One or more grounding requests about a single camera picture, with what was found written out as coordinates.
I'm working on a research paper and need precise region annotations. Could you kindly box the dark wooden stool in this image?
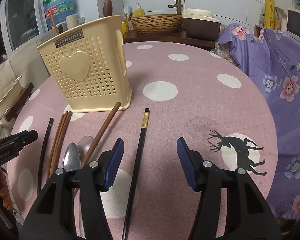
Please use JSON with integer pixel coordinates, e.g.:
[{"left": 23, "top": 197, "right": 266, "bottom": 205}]
[{"left": 5, "top": 82, "right": 34, "bottom": 123}]

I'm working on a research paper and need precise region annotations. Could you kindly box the thick brown wooden chopstick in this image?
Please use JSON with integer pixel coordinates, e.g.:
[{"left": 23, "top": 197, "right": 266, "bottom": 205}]
[{"left": 79, "top": 102, "right": 122, "bottom": 169}]

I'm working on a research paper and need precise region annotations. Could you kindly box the beige and brown appliance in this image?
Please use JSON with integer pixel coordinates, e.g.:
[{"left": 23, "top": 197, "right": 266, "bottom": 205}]
[{"left": 182, "top": 8, "right": 221, "bottom": 40}]

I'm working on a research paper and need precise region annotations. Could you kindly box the yellow soap pump bottle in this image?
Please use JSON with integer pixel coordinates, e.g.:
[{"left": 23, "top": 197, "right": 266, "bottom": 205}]
[{"left": 133, "top": 3, "right": 145, "bottom": 16}]

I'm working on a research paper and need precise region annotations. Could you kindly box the brass faucet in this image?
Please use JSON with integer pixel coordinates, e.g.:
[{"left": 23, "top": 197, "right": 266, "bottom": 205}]
[{"left": 168, "top": 0, "right": 184, "bottom": 14}]

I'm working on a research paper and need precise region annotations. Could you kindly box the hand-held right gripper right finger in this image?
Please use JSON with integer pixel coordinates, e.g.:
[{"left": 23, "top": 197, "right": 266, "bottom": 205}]
[{"left": 176, "top": 137, "right": 283, "bottom": 240}]

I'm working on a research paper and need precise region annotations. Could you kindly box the person's left hand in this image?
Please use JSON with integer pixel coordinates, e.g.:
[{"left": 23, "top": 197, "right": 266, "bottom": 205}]
[{"left": 0, "top": 176, "right": 13, "bottom": 210}]

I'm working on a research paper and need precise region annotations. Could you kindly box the dark brown wooden oval object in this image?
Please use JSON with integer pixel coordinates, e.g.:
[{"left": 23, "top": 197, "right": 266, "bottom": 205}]
[{"left": 103, "top": 0, "right": 113, "bottom": 17}]

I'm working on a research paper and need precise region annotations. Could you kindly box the purple floral cloth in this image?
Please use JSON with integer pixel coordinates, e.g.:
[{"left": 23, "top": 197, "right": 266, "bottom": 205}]
[{"left": 210, "top": 23, "right": 300, "bottom": 220}]

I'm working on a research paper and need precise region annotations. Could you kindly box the white paper roll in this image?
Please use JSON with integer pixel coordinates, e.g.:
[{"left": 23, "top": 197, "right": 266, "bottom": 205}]
[{"left": 66, "top": 14, "right": 79, "bottom": 29}]

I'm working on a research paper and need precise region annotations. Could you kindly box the yellow plastic roll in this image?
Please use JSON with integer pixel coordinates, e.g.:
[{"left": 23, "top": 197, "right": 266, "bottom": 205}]
[{"left": 263, "top": 0, "right": 275, "bottom": 29}]

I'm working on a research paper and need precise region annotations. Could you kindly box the shiny metal spoon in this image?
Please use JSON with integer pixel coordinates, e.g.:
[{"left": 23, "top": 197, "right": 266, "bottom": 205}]
[{"left": 62, "top": 142, "right": 81, "bottom": 172}]

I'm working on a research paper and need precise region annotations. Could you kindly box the white plastic tray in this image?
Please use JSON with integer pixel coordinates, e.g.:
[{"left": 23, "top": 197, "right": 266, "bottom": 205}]
[{"left": 0, "top": 76, "right": 24, "bottom": 120}]

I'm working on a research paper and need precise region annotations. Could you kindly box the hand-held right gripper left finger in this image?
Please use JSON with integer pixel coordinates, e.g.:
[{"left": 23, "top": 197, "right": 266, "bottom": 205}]
[{"left": 19, "top": 138, "right": 125, "bottom": 240}]

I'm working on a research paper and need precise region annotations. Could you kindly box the cream perforated utensil holder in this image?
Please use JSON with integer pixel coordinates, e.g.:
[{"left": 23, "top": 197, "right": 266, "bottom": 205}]
[{"left": 37, "top": 14, "right": 133, "bottom": 113}]

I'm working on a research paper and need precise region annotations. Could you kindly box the dark wooden counter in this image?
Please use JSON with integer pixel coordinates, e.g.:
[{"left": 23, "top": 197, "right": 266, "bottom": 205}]
[{"left": 123, "top": 29, "right": 215, "bottom": 49}]

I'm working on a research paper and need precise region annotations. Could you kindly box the white microwave oven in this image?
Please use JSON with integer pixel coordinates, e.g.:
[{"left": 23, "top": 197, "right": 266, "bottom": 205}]
[{"left": 286, "top": 8, "right": 300, "bottom": 45}]

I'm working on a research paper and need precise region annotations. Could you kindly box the window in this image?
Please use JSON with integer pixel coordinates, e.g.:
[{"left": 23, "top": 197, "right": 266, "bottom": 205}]
[{"left": 6, "top": 0, "right": 44, "bottom": 53}]

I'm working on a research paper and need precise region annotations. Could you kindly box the black chopstick with gold band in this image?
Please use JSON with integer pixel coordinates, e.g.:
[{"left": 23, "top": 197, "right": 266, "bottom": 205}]
[{"left": 122, "top": 108, "right": 150, "bottom": 240}]

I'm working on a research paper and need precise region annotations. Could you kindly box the brown chopstick in holder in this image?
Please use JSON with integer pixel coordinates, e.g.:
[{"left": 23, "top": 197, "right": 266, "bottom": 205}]
[{"left": 49, "top": 10, "right": 60, "bottom": 35}]

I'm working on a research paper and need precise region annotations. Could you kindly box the small wooden box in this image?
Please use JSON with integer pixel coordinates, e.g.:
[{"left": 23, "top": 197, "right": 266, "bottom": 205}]
[{"left": 253, "top": 24, "right": 265, "bottom": 38}]

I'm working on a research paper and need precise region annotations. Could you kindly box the dull grey metal spoon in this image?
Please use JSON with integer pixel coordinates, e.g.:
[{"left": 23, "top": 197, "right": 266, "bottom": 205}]
[{"left": 77, "top": 135, "right": 99, "bottom": 165}]

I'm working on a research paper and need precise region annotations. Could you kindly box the blue water jug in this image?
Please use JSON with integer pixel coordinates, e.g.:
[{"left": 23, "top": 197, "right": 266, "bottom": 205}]
[{"left": 42, "top": 0, "right": 77, "bottom": 30}]

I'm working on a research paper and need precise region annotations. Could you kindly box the white water dispenser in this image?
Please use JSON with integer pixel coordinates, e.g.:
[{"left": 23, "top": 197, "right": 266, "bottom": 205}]
[{"left": 36, "top": 25, "right": 68, "bottom": 48}]

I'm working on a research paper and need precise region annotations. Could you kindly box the woven basket basin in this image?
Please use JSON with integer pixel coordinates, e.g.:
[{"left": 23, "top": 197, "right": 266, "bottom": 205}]
[{"left": 130, "top": 14, "right": 183, "bottom": 34}]

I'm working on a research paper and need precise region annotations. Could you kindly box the thin brown wooden chopstick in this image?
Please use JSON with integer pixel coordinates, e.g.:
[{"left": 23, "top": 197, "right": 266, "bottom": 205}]
[
  {"left": 54, "top": 111, "right": 73, "bottom": 170},
  {"left": 45, "top": 113, "right": 66, "bottom": 182},
  {"left": 49, "top": 111, "right": 70, "bottom": 175}
]

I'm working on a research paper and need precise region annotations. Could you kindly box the plain black chopstick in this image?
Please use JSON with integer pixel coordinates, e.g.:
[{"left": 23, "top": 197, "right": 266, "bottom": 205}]
[{"left": 37, "top": 117, "right": 54, "bottom": 198}]

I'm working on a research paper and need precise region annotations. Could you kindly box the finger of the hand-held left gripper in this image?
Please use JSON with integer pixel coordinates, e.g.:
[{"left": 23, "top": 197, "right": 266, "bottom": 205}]
[{"left": 0, "top": 129, "right": 38, "bottom": 153}]

